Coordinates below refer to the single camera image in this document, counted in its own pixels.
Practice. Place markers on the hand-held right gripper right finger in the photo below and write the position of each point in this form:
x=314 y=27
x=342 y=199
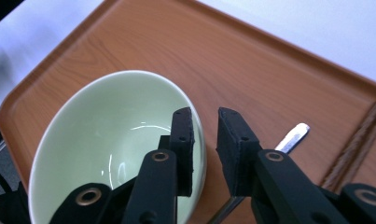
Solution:
x=235 y=149

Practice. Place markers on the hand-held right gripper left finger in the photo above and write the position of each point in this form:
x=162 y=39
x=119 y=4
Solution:
x=184 y=149

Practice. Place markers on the metal spoon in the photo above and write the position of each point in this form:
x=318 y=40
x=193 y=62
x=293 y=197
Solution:
x=294 y=135

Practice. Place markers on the light green bowl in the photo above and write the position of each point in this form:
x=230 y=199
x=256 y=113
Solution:
x=108 y=130

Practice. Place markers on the brown wooden tray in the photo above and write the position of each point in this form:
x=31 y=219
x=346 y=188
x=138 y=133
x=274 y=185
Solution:
x=207 y=62

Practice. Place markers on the brown wooden chopstick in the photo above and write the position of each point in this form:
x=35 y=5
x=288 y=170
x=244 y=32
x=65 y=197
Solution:
x=367 y=146
x=353 y=143

